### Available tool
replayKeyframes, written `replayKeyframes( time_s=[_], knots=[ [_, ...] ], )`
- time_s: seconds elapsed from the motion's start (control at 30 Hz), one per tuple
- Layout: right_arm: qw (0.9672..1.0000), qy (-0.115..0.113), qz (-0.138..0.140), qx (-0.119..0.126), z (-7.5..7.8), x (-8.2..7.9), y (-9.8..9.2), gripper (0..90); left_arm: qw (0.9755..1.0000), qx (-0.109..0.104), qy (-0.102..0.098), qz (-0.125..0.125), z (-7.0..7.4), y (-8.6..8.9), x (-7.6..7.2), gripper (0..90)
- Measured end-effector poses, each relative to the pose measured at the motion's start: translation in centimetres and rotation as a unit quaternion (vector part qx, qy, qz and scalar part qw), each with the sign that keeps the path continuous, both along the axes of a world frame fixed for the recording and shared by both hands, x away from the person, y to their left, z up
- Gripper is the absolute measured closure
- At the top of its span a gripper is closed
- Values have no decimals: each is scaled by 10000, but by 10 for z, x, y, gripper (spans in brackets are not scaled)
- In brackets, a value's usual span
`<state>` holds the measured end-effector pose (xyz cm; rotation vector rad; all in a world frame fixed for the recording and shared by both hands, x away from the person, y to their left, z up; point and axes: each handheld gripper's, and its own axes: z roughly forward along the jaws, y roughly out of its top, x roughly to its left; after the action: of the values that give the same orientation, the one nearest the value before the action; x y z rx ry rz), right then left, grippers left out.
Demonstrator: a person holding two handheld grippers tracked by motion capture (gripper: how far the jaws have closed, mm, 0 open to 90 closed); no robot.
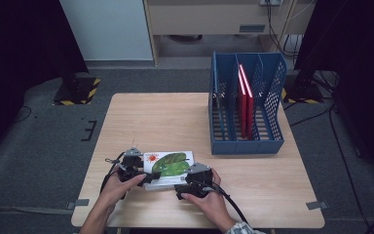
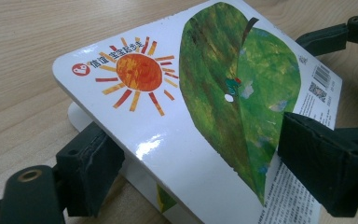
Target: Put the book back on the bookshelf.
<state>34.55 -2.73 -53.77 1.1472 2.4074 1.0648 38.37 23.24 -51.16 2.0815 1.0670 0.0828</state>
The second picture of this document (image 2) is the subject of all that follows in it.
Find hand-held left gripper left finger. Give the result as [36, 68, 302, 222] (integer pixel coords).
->
[55, 121, 126, 217]

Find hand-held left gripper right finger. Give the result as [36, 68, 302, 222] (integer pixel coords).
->
[277, 111, 358, 218]

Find white book with green leaf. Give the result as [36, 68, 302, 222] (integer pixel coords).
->
[51, 0, 344, 224]

